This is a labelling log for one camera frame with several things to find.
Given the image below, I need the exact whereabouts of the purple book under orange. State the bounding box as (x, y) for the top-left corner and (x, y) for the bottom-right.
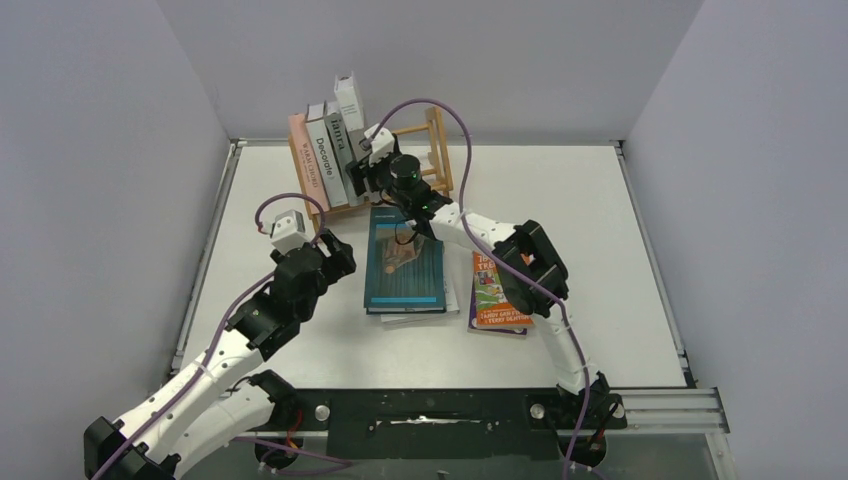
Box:
(467, 291), (528, 338)

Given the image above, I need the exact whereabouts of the teal book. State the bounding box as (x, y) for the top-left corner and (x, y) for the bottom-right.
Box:
(363, 207), (447, 315)

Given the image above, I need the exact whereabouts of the large grey white book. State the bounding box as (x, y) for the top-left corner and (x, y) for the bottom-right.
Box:
(334, 71), (367, 161)

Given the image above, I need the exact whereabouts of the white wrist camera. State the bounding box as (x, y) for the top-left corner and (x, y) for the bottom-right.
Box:
(259, 209), (313, 255)
(359, 124), (397, 165)

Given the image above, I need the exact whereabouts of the white booklet under teal book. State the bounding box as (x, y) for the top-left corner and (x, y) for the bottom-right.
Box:
(380, 257), (459, 326)

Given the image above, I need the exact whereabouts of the aluminium frame rail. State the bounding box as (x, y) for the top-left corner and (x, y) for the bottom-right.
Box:
(181, 145), (726, 464)

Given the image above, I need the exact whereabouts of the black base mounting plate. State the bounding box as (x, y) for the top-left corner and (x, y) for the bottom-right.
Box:
(255, 388), (628, 460)

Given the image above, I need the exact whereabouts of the orange Treehouse book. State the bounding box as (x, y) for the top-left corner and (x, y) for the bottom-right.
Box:
(472, 251), (533, 330)

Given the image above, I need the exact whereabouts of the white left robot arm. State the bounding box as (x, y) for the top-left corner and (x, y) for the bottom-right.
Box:
(83, 230), (356, 479)

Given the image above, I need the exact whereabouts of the grey magazine-style book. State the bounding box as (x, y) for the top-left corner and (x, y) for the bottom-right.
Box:
(324, 101), (363, 207)

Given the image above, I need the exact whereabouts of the brown Decorate Furniture book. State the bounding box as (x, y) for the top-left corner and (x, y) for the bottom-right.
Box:
(306, 102), (348, 208)

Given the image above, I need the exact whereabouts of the wooden book rack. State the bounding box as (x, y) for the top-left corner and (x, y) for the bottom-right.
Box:
(287, 105), (456, 233)

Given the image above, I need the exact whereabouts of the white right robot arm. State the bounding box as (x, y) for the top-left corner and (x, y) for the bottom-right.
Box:
(345, 152), (603, 427)

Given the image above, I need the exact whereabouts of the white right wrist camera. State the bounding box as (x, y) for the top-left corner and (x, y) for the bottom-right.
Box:
(359, 124), (397, 165)

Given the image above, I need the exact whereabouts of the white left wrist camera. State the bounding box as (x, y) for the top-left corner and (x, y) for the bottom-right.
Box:
(259, 209), (313, 255)

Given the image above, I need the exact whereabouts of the pink Warm Chord book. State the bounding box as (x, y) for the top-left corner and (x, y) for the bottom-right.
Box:
(288, 113), (330, 211)

